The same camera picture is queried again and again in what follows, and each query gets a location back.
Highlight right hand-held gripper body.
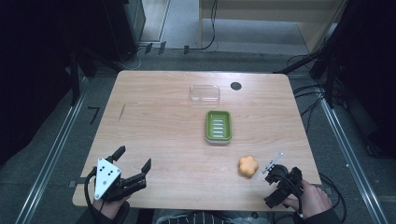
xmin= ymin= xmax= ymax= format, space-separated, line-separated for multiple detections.
xmin=262 ymin=151 xmax=304 ymax=209

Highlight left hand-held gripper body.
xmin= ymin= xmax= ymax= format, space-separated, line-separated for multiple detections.
xmin=92 ymin=156 xmax=148 ymax=202

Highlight person's left hand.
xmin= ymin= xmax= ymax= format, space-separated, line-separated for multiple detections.
xmin=92 ymin=194 xmax=132 ymax=220

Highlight person's right hand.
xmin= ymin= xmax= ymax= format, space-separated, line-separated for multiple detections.
xmin=282 ymin=179 xmax=333 ymax=219

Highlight person's left sleeve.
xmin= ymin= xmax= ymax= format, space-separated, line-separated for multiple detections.
xmin=74 ymin=201 xmax=132 ymax=224

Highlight person's sleeve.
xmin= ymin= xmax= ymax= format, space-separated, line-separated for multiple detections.
xmin=292 ymin=207 xmax=344 ymax=224
xmin=74 ymin=201 xmax=132 ymax=224

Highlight orange bread roll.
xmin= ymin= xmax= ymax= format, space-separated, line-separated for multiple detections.
xmin=237 ymin=155 xmax=260 ymax=179

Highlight person's right sleeve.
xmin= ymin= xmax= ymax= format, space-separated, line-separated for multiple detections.
xmin=292 ymin=207 xmax=344 ymax=224

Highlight person's striped clothing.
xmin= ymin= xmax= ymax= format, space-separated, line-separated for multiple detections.
xmin=154 ymin=210 xmax=247 ymax=224

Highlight green soap dish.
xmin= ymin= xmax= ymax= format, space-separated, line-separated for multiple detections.
xmin=205 ymin=109 xmax=233 ymax=146

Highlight black stand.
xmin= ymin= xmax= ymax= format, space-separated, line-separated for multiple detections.
xmin=68 ymin=46 xmax=124 ymax=106
xmin=274 ymin=18 xmax=353 ymax=109

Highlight clear plastic container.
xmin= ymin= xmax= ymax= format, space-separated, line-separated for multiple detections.
xmin=189 ymin=83 xmax=221 ymax=105

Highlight dark cabinet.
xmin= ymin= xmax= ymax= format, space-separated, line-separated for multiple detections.
xmin=99 ymin=0 xmax=148 ymax=63

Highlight light wooden furniture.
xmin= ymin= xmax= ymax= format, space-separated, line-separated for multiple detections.
xmin=198 ymin=0 xmax=349 ymax=54

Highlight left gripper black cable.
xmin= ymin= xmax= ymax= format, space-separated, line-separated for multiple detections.
xmin=83 ymin=166 xmax=98 ymax=216

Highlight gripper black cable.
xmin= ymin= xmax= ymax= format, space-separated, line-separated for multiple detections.
xmin=83 ymin=166 xmax=98 ymax=216
xmin=318 ymin=173 xmax=347 ymax=224

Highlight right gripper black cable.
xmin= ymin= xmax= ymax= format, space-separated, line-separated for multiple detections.
xmin=318 ymin=173 xmax=347 ymax=224

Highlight metal floor rail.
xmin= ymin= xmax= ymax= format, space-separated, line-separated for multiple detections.
xmin=14 ymin=77 xmax=89 ymax=224
xmin=319 ymin=98 xmax=390 ymax=224

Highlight black floor cables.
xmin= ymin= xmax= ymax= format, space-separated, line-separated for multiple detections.
xmin=286 ymin=54 xmax=331 ymax=133

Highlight black hanging cable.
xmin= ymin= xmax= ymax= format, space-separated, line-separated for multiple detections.
xmin=186 ymin=0 xmax=219 ymax=52

